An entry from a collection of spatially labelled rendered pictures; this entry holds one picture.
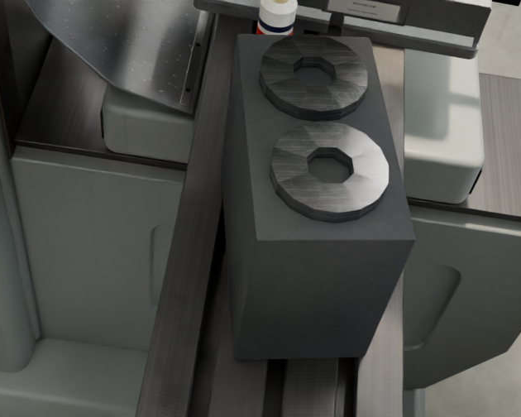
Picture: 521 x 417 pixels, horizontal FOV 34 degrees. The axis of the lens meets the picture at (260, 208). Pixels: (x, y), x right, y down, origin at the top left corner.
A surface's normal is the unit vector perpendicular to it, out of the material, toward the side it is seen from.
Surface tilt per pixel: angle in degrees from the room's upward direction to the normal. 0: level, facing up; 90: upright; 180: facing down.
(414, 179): 90
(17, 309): 89
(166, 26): 16
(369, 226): 0
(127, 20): 42
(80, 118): 0
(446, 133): 0
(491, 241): 90
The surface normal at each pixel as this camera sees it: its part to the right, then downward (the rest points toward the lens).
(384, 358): 0.11, -0.60
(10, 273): 0.76, 0.55
